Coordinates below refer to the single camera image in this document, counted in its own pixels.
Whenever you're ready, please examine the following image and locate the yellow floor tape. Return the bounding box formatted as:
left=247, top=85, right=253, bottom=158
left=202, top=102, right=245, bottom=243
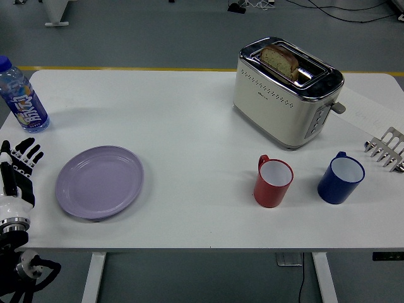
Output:
left=17, top=66, right=404, bottom=76

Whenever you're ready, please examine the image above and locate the lilac round plate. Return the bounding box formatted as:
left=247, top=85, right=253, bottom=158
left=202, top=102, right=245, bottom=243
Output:
left=55, top=145, right=145, bottom=220

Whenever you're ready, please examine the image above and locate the slice of bread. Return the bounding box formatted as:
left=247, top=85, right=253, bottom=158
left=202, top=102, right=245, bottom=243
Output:
left=259, top=44, right=300, bottom=81

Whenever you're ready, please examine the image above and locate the black floor cable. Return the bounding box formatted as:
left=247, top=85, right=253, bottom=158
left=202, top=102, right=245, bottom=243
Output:
left=307, top=0, right=404, bottom=23

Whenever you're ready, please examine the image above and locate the white furniture foot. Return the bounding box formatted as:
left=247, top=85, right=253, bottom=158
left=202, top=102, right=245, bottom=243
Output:
left=40, top=0, right=69, bottom=27

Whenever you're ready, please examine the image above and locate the blue mug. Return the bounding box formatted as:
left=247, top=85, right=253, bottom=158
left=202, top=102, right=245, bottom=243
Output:
left=317, top=151, right=366, bottom=205

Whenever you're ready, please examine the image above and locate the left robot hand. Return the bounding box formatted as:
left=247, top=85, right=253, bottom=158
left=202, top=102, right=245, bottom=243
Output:
left=0, top=136, right=45, bottom=220

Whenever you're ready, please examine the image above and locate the metal toast rack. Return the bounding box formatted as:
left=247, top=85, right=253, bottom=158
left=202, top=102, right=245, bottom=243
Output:
left=364, top=126, right=404, bottom=173

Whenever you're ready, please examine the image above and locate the white paper sheet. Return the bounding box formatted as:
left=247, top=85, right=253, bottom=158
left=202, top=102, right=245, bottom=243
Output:
left=331, top=85, right=404, bottom=137

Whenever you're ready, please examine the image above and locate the black cable under table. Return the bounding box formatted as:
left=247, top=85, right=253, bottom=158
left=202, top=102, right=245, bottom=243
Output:
left=295, top=265, right=306, bottom=303

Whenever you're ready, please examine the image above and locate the blue labelled drink bottle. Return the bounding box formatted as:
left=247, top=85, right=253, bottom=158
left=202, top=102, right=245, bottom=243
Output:
left=0, top=56, right=51, bottom=134

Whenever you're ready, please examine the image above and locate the black table control panel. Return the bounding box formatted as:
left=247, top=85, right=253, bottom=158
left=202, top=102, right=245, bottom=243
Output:
left=372, top=251, right=404, bottom=262

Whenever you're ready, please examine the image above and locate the grey bracket under table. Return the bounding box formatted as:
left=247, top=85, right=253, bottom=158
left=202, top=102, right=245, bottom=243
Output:
left=275, top=252, right=304, bottom=267

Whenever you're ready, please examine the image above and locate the red mug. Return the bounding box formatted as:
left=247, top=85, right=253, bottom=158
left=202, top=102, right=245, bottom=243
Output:
left=253, top=154, right=294, bottom=208

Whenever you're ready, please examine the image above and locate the cream and chrome toaster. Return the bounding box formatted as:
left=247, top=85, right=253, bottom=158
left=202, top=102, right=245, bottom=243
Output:
left=232, top=37, right=347, bottom=150

